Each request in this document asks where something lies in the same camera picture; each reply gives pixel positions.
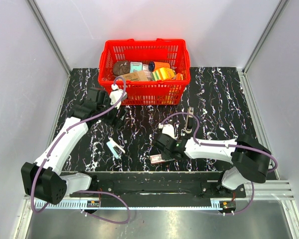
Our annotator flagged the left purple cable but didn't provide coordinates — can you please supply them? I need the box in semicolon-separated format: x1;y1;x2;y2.
31;76;132;224

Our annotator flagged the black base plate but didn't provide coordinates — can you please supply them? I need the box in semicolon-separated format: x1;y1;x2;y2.
69;171;247;209

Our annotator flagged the purple cable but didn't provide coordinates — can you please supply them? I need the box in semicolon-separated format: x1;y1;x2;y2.
159;112;279;216
31;76;132;224

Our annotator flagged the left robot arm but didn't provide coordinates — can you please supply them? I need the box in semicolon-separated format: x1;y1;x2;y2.
21;85;127;205

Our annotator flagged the teal small box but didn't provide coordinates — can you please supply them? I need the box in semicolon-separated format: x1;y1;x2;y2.
130;61;143;73

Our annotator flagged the brown round cookie pack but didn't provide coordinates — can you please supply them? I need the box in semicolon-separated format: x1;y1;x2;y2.
112;60;131;77

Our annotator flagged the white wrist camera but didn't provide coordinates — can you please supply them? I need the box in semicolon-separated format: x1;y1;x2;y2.
158;123;176;139
109;85;127;109

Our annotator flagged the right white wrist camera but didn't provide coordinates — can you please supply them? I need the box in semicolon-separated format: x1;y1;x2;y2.
158;123;176;139

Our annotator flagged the red white staple box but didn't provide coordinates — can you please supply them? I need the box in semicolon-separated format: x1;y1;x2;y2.
150;154;164;164

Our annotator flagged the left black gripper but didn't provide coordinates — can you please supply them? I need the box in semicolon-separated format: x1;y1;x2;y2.
97;96;128;130

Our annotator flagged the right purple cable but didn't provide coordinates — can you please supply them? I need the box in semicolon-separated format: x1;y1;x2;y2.
159;112;279;216

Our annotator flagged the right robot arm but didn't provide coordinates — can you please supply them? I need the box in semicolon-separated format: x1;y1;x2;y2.
153;133;271;197

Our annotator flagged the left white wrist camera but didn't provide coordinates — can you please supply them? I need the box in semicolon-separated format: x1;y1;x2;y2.
109;85;127;109

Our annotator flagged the red plastic shopping basket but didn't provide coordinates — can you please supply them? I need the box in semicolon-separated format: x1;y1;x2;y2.
98;38;191;105

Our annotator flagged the yellow green striped box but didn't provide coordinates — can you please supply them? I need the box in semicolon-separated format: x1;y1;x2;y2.
151;67;176;81

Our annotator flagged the orange cylinder can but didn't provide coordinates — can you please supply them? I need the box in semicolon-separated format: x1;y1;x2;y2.
148;61;171;72

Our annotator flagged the light blue stapler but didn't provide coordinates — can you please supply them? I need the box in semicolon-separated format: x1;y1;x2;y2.
106;137;126;159

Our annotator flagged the beige stapler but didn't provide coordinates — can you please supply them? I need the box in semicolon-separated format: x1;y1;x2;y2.
182;107;194;135

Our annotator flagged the brown cardboard box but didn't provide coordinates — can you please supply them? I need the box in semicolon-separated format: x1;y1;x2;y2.
117;71;152;82

